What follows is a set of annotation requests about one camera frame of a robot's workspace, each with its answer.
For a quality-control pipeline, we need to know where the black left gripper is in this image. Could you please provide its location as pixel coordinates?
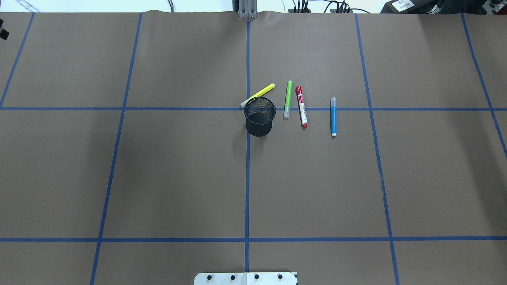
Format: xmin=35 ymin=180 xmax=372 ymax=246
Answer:
xmin=0 ymin=28 xmax=10 ymax=40

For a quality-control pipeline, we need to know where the yellow highlighter pen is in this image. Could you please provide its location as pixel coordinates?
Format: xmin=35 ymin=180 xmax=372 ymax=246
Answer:
xmin=240 ymin=83 xmax=275 ymax=108

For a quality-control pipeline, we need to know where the green highlighter pen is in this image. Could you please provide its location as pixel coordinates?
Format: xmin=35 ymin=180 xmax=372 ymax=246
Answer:
xmin=284 ymin=80 xmax=293 ymax=119

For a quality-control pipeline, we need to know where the red white marker pen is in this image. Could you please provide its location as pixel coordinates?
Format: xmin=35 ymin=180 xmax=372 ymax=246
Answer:
xmin=295 ymin=86 xmax=308 ymax=129

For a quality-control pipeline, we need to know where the blue highlighter pen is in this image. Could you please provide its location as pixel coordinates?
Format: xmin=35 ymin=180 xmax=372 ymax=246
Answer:
xmin=330 ymin=97 xmax=337 ymax=137

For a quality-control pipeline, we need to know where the black mesh pen cup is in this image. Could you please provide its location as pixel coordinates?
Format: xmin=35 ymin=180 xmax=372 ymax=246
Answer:
xmin=243 ymin=96 xmax=276 ymax=137

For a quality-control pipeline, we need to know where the black box white label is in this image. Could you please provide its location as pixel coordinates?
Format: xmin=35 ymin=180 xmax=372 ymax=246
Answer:
xmin=380 ymin=0 xmax=425 ymax=14

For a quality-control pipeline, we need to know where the aluminium frame post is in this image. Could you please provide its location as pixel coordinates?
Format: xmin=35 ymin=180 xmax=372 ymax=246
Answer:
xmin=234 ymin=0 xmax=258 ymax=19

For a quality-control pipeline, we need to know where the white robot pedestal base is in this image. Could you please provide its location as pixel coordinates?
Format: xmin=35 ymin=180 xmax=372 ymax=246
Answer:
xmin=193 ymin=272 xmax=298 ymax=285

